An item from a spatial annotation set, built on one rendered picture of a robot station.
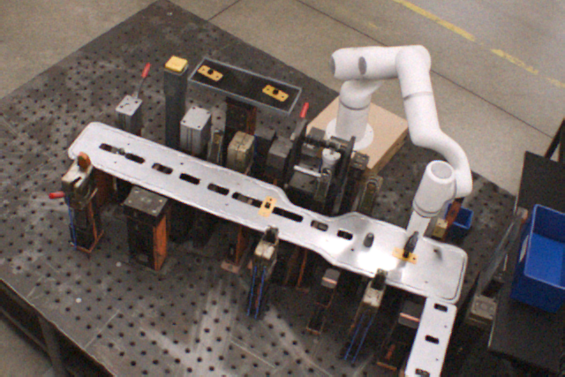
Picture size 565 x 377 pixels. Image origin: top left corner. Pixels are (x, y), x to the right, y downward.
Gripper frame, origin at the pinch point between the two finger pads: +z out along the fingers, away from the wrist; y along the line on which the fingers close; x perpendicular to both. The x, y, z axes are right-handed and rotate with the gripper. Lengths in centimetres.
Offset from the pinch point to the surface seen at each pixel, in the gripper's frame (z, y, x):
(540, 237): 5.8, -24.1, 42.6
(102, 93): 41, -50, -139
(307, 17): 114, -241, -100
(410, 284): 8.9, 10.3, 4.7
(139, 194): 7, 16, -84
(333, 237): 9.3, 2.9, -23.3
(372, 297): 4.5, 22.4, -5.4
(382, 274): -2.4, 18.4, -5.2
